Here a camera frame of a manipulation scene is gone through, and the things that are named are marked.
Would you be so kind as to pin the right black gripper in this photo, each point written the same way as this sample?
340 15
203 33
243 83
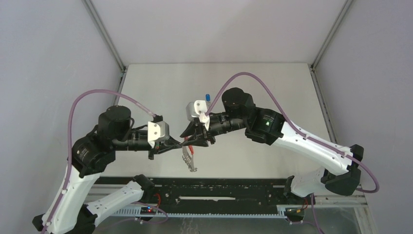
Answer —
201 135

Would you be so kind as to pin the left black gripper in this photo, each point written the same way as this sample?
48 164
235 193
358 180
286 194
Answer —
164 146

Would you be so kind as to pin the red tag keyring with chain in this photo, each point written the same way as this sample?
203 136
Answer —
188 157

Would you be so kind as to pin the blue tagged key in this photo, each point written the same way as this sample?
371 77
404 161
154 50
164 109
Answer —
207 97

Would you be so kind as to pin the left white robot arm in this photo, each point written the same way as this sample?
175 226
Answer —
91 154

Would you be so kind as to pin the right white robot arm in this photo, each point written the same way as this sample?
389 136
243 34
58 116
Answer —
338 173

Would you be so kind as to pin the small circuit board with leds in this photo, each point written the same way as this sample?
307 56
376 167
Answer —
148 211

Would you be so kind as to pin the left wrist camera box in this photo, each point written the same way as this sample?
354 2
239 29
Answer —
157 132

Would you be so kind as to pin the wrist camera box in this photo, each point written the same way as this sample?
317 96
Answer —
197 110
157 132

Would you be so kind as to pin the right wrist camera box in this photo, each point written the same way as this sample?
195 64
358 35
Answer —
197 110

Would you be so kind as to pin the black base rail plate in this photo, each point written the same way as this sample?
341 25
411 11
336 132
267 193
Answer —
222 195

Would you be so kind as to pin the white cable duct strip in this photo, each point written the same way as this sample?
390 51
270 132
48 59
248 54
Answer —
134 211

